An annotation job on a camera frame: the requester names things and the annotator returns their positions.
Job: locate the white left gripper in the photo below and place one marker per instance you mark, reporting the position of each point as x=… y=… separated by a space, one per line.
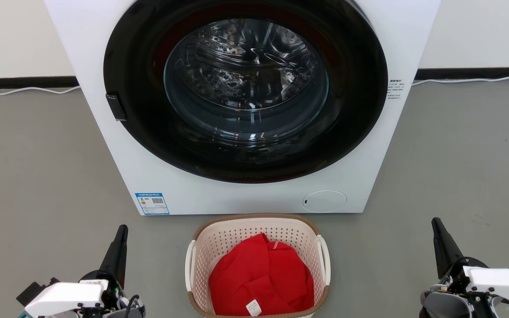
x=69 y=298

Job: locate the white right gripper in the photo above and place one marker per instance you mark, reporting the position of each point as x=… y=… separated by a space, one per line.
x=497 y=285

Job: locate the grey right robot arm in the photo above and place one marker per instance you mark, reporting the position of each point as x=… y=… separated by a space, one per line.
x=440 y=307

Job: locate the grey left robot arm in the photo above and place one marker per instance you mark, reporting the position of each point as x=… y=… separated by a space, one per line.
x=126 y=311

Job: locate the beige plastic laundry basket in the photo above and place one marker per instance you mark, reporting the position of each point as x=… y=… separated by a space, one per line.
x=237 y=234

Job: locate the blue energy label sticker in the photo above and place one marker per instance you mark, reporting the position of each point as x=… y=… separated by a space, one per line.
x=152 y=203

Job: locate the round white filter cover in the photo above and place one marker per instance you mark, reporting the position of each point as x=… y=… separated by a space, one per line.
x=325 y=201

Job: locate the white front-load washing machine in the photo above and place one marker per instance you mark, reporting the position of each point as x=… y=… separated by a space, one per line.
x=237 y=198

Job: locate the red garment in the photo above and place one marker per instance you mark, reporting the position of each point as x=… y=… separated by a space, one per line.
x=259 y=278

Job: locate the white garment care label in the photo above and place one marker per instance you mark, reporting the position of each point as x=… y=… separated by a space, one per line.
x=253 y=307

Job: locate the round black glass washer door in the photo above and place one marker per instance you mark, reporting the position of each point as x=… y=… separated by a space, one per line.
x=139 y=110

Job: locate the small white text sticker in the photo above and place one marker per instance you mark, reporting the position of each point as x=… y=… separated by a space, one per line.
x=396 y=89

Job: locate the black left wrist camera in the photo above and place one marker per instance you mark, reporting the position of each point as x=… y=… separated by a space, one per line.
x=33 y=291

